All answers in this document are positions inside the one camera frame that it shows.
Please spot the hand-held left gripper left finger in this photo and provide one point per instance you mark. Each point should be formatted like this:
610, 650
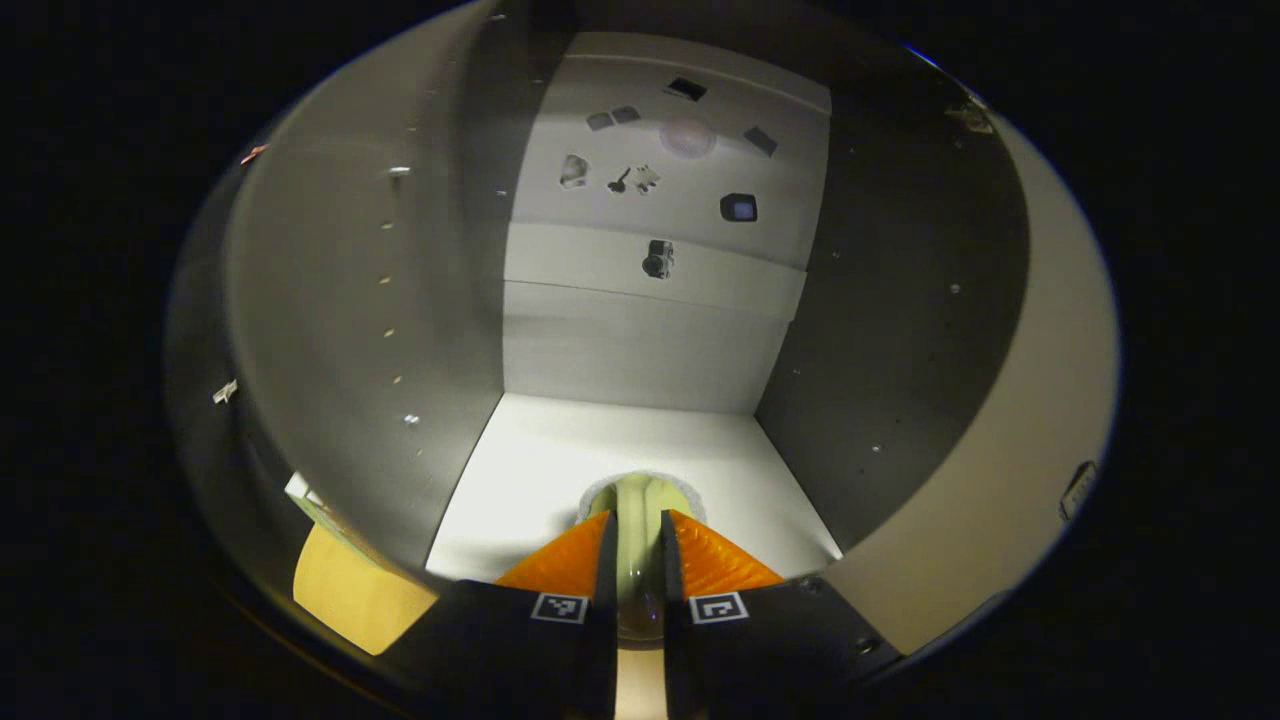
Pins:
500, 650

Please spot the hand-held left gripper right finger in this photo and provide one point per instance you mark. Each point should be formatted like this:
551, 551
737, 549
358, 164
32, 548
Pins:
780, 650

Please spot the beige cabinet door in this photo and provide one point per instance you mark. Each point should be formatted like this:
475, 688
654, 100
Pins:
1000, 450

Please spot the dark grey cabinet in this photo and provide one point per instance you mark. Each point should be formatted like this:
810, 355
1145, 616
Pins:
640, 350

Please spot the small metal backdrop clip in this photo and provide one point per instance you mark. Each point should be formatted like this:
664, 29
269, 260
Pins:
225, 391
255, 153

